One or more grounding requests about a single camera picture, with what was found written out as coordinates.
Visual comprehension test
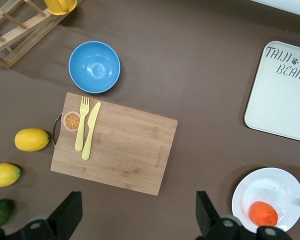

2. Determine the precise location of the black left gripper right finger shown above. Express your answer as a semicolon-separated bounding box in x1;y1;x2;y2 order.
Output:
196;191;256;240

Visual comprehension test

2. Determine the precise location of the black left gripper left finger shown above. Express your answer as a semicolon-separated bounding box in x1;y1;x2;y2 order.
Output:
19;191;83;240

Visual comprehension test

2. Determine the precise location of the orange fruit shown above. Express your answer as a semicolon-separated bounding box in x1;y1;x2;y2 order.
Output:
249;201;279;227

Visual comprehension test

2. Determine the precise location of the white round plate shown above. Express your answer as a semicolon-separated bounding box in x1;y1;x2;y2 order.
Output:
231;167;300;234

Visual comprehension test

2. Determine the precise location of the dark green avocado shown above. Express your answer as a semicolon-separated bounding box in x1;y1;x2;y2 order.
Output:
0;198;16;230

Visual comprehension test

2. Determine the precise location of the yellow lemon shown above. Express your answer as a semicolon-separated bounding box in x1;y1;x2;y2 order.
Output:
14;128;51;153
0;162;22;188

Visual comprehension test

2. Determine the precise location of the yellow plastic knife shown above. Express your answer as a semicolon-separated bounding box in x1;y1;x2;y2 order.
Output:
81;101;102;161

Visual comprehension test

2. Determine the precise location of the bamboo cutting board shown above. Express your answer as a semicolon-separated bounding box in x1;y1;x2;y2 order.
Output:
50;92;179;197

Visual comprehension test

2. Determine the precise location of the orange slice disc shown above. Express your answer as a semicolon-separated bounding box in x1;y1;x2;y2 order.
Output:
62;110;82;132

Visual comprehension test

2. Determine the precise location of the yellow plastic fork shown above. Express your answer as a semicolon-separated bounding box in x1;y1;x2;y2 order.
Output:
74;96;91;152

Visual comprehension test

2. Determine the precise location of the cream tray with bear print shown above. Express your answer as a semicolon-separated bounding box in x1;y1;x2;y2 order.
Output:
243;40;300;144

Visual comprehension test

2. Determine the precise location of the blue bowl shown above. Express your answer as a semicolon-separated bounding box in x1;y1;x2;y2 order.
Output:
68;40;122;95

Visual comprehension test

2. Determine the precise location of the wooden cup rack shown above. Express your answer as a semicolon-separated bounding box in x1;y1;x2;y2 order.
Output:
0;0;85;69

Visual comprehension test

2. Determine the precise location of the yellow mug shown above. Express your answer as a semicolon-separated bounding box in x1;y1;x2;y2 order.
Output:
43;0;78;16

